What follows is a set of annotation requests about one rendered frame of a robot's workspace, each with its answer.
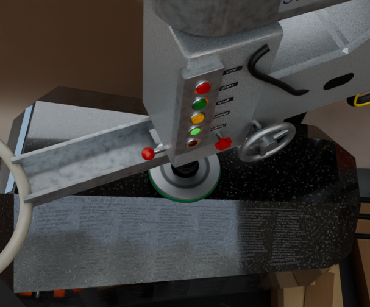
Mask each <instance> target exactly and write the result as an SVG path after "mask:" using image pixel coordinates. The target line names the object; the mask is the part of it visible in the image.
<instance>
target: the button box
mask: <svg viewBox="0 0 370 307"><path fill-rule="evenodd" d="M223 73H224V65H223V64H222V62H221V61H218V62H214V63H211V64H208V65H204V66H201V67H198V68H194V69H186V68H185V67H184V68H180V69H179V76H178V82H177V93H176V104H175V110H174V120H173V132H172V138H171V150H172V152H173V154H174V156H177V155H180V154H184V153H186V152H189V151H192V150H195V149H198V148H200V147H204V146H206V145H207V141H208V136H209V133H210V128H211V124H212V120H213V115H214V112H215V107H216V102H217V99H218V94H219V89H220V86H221V81H222V76H223ZM204 81H210V82H211V83H212V87H211V88H210V90H209V91H208V92H207V93H205V94H196V93H195V92H194V89H195V87H196V86H197V85H198V84H199V83H201V82H204ZM201 97H207V98H208V104H207V105H206V106H205V107H204V108H203V109H200V110H195V109H192V107H191V106H192V104H193V102H194V101H195V100H197V99H199V98H201ZM199 112H204V113H205V118H204V120H203V121H202V122H200V123H198V124H192V123H190V122H189V120H190V118H191V117H192V116H193V115H194V114H196V113H199ZM197 125H201V126H202V127H203V129H202V131H201V133H199V134H197V135H195V136H188V135H187V132H188V131H189V129H191V128H192V127H195V126H197ZM193 138H199V139H200V140H201V141H200V143H199V144H198V145H197V146H194V147H192V148H186V147H185V145H186V143H187V142H188V141H189V140H191V139H193Z"/></svg>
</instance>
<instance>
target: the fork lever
mask: <svg viewBox="0 0 370 307"><path fill-rule="evenodd" d="M152 129H155V128H154V125H153V123H152V121H151V119H150V117H147V118H143V119H140V120H137V121H134V122H130V123H127V124H123V125H119V126H117V127H113V128H110V129H107V130H103V131H100V132H96V133H92V134H90V135H86V136H82V137H80V138H76V139H72V140H69V141H65V142H63V143H59V144H55V145H53V146H49V147H45V148H42V149H38V150H35V151H32V152H28V153H25V154H22V155H19V156H15V157H12V158H10V160H11V162H12V164H21V165H22V166H23V168H24V170H25V172H26V174H27V177H28V179H29V183H30V187H31V191H32V194H30V195H28V196H24V197H22V199H23V202H24V203H33V207H35V206H39V205H42V204H44V203H48V202H52V201H54V200H57V199H61V198H63V197H66V196H70V195H72V194H75V193H78V192H82V191H85V190H88V189H91V188H94V187H97V186H100V185H103V184H106V183H109V182H112V181H115V180H119V179H121V178H124V177H128V176H130V175H134V174H137V173H139V172H143V171H146V170H149V169H152V168H156V167H158V166H161V165H164V164H167V163H170V160H169V158H168V156H167V154H166V152H161V153H158V154H155V156H154V158H153V159H151V160H145V159H144V158H143V157H142V154H141V153H142V150H143V149H144V148H145V147H151V148H153V149H155V148H157V146H156V144H155V142H154V139H153V137H152V135H151V133H150V130H152Z"/></svg>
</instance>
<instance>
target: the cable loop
mask: <svg viewBox="0 0 370 307"><path fill-rule="evenodd" d="M359 95H360V94H358V95H355V96H352V97H348V98H347V103H348V104H349V105H350V106H352V107H360V106H364V105H368V104H370V93H369V94H366V95H364V96H360V97H359Z"/></svg>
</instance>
